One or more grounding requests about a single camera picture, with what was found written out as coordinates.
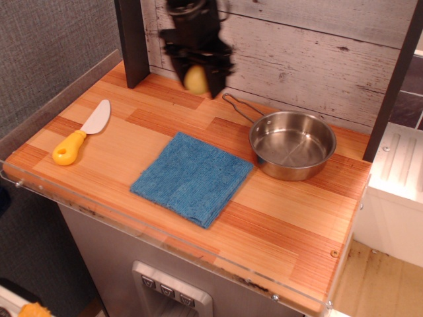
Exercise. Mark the silver dispenser button panel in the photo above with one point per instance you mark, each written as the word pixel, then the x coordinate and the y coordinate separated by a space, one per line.
pixel 162 294

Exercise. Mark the stainless steel pot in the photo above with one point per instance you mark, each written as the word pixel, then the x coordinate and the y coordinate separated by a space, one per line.
pixel 288 145

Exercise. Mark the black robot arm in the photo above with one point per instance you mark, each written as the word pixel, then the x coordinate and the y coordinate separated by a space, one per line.
pixel 191 5

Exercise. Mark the yellow handled toy knife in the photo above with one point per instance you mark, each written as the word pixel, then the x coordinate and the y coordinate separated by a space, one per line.
pixel 67 151

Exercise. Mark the blue folded cloth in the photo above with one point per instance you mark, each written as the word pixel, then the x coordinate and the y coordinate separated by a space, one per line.
pixel 192 178

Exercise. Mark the orange fuzzy object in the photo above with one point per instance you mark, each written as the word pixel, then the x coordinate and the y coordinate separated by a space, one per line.
pixel 34 310

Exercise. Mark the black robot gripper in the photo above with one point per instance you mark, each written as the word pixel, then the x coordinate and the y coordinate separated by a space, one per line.
pixel 195 40

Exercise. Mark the grey toy kitchen cabinet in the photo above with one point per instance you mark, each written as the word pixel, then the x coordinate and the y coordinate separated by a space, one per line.
pixel 109 255

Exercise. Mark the yellow potato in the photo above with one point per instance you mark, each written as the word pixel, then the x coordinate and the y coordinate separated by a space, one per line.
pixel 195 80

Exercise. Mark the white cabinet at right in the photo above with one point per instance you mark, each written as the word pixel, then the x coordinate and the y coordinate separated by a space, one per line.
pixel 390 215

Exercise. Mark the dark right vertical post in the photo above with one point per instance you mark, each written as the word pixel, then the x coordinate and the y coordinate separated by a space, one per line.
pixel 405 57

